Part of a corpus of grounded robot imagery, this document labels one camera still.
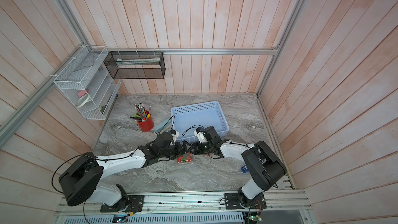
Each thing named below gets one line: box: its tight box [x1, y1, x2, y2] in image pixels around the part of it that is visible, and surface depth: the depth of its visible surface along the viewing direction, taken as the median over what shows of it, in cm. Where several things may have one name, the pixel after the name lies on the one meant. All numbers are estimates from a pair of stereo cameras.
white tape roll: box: [75, 94, 90, 108], surface depth 82 cm
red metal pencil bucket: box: [137, 114, 154, 132], surface depth 98 cm
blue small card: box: [240, 164, 249, 174], surface depth 84 cm
